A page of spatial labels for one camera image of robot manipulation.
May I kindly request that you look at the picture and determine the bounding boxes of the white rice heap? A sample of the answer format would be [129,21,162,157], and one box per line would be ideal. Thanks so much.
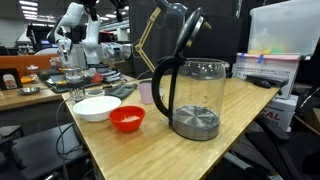
[120,114,140,123]

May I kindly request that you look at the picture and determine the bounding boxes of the orange plastic bowl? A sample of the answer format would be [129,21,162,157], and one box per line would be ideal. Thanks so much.
[108,105,147,133]

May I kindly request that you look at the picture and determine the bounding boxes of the white bowl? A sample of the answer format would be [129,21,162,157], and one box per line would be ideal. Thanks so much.
[72,95,123,123]

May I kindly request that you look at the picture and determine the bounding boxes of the clear plastic box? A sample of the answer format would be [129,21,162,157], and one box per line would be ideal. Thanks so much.
[101,42,133,62]

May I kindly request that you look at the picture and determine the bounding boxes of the yellow desk lamp grey head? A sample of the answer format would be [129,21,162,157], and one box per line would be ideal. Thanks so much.
[133,0,188,73]

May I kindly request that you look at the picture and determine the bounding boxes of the stacked striped dishes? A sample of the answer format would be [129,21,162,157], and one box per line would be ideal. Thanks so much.
[99,68,123,84]

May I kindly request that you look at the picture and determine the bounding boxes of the red round object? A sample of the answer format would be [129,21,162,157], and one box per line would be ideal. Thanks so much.
[90,72,104,84]

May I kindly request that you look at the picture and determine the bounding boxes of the grey cloth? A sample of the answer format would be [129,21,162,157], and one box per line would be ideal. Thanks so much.
[104,83,139,100]

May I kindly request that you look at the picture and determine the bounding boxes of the small white round dish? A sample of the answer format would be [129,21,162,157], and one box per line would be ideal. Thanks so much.
[84,87,106,98]

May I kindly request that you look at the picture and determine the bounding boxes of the glass jar black holder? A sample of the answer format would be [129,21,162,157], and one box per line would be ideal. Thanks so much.
[64,67,86,103]

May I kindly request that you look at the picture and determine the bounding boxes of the black tray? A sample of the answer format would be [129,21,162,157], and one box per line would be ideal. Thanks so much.
[38,68,113,94]

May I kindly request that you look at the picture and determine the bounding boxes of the small glass jar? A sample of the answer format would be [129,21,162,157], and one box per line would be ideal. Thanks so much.
[26,64,40,81]

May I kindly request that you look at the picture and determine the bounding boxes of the orange divider panel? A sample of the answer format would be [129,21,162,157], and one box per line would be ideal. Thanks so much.
[0,54,61,78]

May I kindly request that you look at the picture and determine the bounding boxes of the pink plastic cup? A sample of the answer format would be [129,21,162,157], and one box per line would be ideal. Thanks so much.
[138,80,155,105]

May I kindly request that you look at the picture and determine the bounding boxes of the small metal dish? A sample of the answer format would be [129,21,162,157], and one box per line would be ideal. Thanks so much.
[17,86,42,96]

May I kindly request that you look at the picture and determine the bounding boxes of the black partition panel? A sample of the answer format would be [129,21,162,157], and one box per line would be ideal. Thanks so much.
[129,0,244,79]

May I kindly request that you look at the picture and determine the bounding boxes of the glass electric kettle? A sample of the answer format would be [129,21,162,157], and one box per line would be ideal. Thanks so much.
[151,7,228,142]

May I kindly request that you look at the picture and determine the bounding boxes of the black padded seat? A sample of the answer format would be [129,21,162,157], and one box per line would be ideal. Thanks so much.
[0,123,89,180]

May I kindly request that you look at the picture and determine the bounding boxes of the white cardboard moving box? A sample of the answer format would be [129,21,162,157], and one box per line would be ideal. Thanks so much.
[232,52,303,100]

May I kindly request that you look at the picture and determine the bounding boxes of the clear plastic storage bin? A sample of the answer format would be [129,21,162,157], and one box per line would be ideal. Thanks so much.
[247,0,320,57]

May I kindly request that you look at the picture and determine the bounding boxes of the white box red letters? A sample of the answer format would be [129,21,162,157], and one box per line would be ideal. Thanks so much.
[261,94,299,132]

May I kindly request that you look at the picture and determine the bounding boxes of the black office chair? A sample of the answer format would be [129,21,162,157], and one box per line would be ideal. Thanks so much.
[226,113,320,180]

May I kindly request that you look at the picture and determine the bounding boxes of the black picture frame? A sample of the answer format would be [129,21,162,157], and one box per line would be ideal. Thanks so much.
[0,68,24,91]

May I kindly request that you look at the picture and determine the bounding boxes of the black hanging cables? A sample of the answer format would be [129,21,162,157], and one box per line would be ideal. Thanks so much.
[54,98,85,180]

